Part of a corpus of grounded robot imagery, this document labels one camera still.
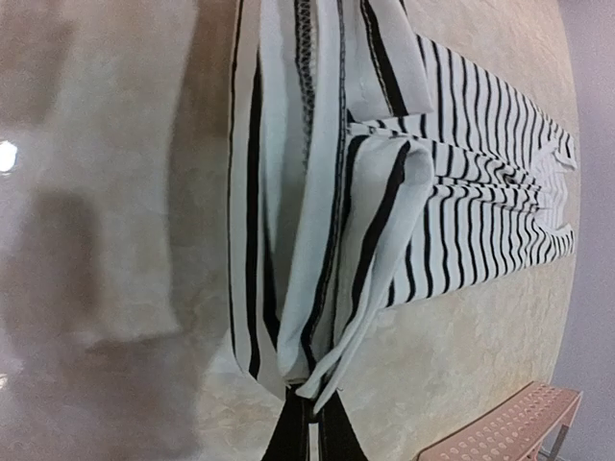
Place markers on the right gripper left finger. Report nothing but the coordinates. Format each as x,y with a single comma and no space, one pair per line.
290,438

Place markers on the black white striped garment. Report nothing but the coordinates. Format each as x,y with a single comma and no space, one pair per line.
371,167

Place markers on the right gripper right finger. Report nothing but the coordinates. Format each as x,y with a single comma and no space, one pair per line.
337,440

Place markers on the pink plastic basket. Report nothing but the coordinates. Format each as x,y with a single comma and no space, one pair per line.
530,425

